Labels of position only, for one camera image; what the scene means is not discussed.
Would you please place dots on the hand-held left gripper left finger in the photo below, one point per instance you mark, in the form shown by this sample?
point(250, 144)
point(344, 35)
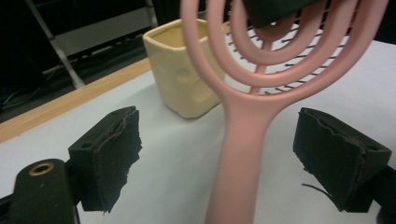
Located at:
point(109, 158)

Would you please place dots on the cream square ceramic cup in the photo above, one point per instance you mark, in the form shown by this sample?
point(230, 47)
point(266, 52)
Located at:
point(177, 81)

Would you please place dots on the pink hairbrush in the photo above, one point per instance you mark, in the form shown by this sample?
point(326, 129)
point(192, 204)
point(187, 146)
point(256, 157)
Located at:
point(239, 140)

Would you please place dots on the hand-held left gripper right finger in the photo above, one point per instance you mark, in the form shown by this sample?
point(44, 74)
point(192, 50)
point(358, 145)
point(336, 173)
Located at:
point(336, 158)

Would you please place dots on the grey metal stand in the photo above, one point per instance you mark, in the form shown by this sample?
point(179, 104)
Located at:
point(102, 29)

